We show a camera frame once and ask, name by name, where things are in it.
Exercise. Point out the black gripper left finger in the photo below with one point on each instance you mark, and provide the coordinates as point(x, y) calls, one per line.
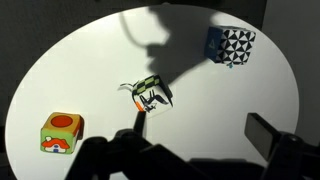
point(110, 156)

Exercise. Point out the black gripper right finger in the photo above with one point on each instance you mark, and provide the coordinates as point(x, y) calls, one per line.
point(286, 153)

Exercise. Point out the white checkered fabric toy block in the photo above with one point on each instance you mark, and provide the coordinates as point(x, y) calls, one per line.
point(153, 98)

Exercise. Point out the orange green house toy block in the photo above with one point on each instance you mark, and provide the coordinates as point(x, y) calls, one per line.
point(61, 135)

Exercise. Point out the blue black-white triangle toy block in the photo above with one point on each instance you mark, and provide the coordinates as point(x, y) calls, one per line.
point(233, 45)

